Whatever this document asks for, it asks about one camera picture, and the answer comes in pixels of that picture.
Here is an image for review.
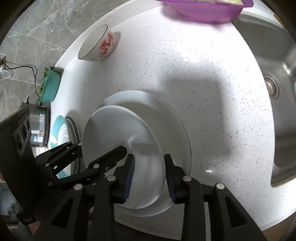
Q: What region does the teal floral plate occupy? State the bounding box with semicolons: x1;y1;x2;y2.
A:
50;115;72;179

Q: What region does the large white bowl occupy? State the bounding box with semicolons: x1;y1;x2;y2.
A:
98;90;192;217

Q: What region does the medium white bowl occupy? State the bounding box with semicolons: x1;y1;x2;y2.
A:
81;105;167;209

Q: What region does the floral small ceramic bowl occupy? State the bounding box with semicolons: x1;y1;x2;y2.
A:
78;25;115;62

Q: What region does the person's left hand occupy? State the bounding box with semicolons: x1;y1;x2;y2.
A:
28;221;42;235

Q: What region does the stainless steel rice cooker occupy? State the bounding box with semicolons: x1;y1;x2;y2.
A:
19;102;50;148

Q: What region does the teal bowl with greens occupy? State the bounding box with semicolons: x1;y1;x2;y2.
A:
38;67;61;104

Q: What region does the purple plastic basin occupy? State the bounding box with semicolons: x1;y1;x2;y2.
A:
161;1;254;24

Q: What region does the stainless steel sink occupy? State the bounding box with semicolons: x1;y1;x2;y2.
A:
232;14;295;187

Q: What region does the black power cable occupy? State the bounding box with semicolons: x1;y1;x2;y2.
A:
2;62;45;98

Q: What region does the wall power outlet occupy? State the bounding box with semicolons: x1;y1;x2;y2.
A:
0;55;6;66

